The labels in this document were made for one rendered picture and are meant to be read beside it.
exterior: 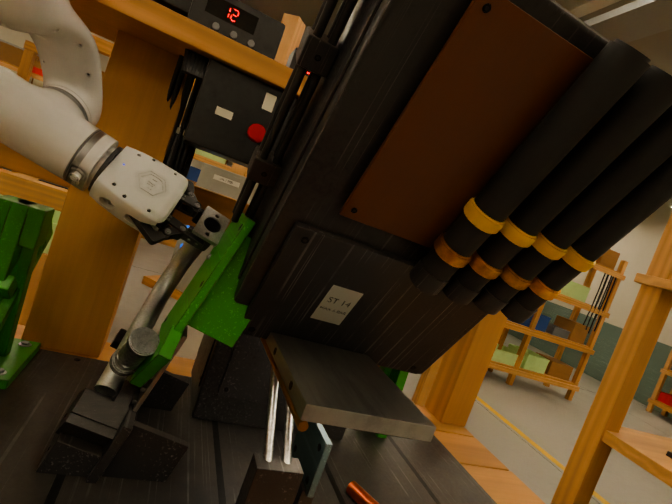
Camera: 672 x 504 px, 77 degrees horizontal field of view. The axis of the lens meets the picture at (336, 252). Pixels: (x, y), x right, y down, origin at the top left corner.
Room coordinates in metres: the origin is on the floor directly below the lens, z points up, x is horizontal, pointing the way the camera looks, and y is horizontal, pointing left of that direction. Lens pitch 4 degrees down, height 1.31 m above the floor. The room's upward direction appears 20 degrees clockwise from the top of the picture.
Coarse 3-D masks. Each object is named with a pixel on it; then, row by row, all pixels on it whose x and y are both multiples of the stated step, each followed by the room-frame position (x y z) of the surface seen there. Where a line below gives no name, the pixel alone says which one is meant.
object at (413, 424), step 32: (288, 352) 0.53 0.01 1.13; (320, 352) 0.57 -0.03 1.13; (352, 352) 0.63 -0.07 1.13; (288, 384) 0.46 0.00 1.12; (320, 384) 0.46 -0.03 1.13; (352, 384) 0.50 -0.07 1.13; (384, 384) 0.54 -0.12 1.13; (320, 416) 0.41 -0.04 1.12; (352, 416) 0.42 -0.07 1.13; (384, 416) 0.44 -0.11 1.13; (416, 416) 0.47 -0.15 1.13
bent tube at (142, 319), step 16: (208, 208) 0.64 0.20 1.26; (208, 224) 0.65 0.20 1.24; (224, 224) 0.64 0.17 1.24; (208, 240) 0.61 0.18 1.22; (176, 256) 0.67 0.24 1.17; (192, 256) 0.67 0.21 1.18; (176, 272) 0.67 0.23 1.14; (160, 288) 0.66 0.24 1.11; (144, 304) 0.64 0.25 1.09; (160, 304) 0.65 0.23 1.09; (144, 320) 0.62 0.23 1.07; (96, 384) 0.54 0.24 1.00; (112, 384) 0.54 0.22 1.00
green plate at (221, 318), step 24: (240, 216) 0.60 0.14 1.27; (240, 240) 0.53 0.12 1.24; (216, 264) 0.53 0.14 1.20; (240, 264) 0.55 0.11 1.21; (192, 288) 0.58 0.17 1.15; (216, 288) 0.54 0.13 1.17; (192, 312) 0.52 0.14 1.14; (216, 312) 0.55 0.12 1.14; (240, 312) 0.56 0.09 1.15; (216, 336) 0.55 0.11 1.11
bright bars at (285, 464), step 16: (272, 368) 0.57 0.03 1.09; (272, 384) 0.56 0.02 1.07; (272, 400) 0.54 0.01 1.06; (272, 416) 0.53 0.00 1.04; (288, 416) 0.54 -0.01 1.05; (272, 432) 0.51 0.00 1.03; (288, 432) 0.52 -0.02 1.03; (272, 448) 0.50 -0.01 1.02; (288, 448) 0.51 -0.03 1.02; (256, 464) 0.48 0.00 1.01; (272, 464) 0.49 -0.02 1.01; (288, 464) 0.50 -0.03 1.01; (256, 480) 0.47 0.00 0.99; (272, 480) 0.48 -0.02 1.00; (288, 480) 0.49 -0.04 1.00; (240, 496) 0.49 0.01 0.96; (256, 496) 0.47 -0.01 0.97; (272, 496) 0.48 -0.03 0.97; (288, 496) 0.49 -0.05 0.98
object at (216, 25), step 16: (192, 0) 0.74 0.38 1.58; (208, 0) 0.75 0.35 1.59; (224, 0) 0.76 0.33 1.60; (192, 16) 0.74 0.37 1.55; (208, 16) 0.75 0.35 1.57; (224, 16) 0.76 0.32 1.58; (240, 16) 0.77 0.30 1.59; (256, 16) 0.78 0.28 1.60; (224, 32) 0.76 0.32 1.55; (240, 32) 0.77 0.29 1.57; (256, 32) 0.78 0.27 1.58; (272, 32) 0.79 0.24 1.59; (256, 48) 0.78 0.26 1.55; (272, 48) 0.79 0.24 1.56
